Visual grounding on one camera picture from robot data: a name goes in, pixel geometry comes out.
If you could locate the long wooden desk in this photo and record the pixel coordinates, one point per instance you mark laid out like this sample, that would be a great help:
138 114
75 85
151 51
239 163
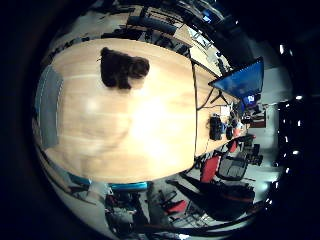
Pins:
213 110

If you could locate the black monitor stand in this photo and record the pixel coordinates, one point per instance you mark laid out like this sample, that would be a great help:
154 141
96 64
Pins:
218 96

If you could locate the red office chair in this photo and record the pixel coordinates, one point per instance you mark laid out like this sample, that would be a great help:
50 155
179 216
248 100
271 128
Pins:
210 168

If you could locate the teal bar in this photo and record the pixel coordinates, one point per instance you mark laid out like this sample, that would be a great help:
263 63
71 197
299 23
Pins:
128 186

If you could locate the black mesh office chair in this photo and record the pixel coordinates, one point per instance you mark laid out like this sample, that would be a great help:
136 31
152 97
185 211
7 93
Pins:
233 168

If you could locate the flat screen monitor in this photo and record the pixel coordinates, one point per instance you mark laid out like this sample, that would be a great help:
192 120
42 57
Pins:
241 80

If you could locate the small blue lit screen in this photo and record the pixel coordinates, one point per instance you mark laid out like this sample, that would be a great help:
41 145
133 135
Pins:
250 99

